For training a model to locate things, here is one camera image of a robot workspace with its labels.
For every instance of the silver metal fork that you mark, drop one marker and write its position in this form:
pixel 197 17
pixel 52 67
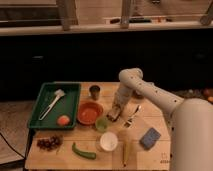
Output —
pixel 130 118

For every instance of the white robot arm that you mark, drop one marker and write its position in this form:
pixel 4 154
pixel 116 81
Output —
pixel 191 146

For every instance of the blue eraser sponge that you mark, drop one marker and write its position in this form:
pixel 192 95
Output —
pixel 149 139

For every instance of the dark grape bunch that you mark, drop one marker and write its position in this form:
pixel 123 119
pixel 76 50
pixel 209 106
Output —
pixel 50 143

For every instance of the green plastic tray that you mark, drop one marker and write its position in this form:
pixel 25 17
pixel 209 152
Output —
pixel 67 105

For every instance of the orange plastic bowl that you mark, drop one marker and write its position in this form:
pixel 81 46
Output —
pixel 88 112

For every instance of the green cucumber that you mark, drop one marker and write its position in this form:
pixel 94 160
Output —
pixel 84 154

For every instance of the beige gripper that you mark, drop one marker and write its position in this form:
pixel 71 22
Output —
pixel 117 108

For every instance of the small green cup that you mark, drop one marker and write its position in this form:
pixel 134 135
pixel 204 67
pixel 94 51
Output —
pixel 101 124

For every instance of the small dark jar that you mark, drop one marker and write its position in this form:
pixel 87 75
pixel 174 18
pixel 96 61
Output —
pixel 137 95

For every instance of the orange peach fruit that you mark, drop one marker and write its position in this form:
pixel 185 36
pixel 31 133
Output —
pixel 63 120

